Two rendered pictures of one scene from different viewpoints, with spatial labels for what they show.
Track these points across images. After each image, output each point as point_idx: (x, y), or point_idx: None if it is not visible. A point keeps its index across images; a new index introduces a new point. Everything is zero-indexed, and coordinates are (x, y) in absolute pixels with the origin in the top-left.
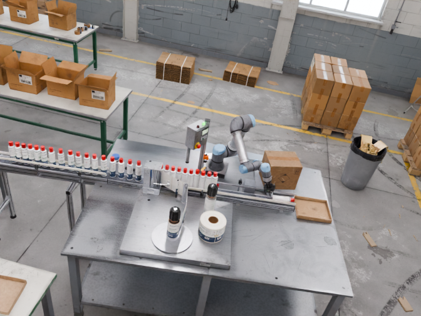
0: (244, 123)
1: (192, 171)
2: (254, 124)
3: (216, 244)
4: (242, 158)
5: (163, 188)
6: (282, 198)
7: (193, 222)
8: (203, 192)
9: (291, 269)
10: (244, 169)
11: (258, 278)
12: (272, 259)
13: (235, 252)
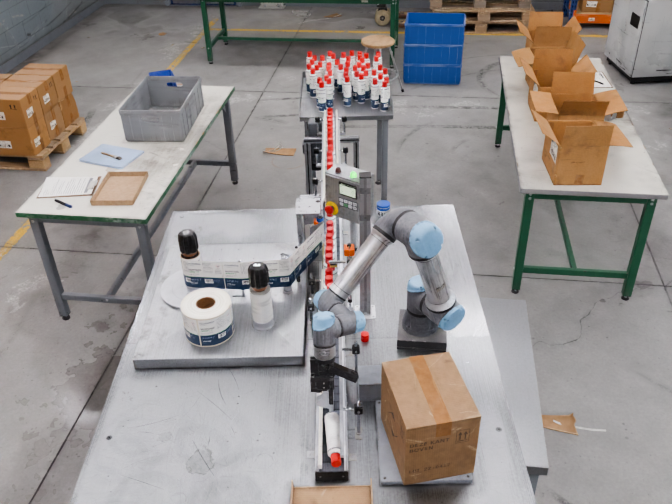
0: (396, 225)
1: (326, 258)
2: (412, 245)
3: (181, 339)
4: (335, 279)
5: (319, 265)
6: (328, 434)
7: (235, 307)
8: (312, 305)
9: (129, 465)
10: (314, 296)
11: (112, 409)
12: (156, 433)
13: (174, 375)
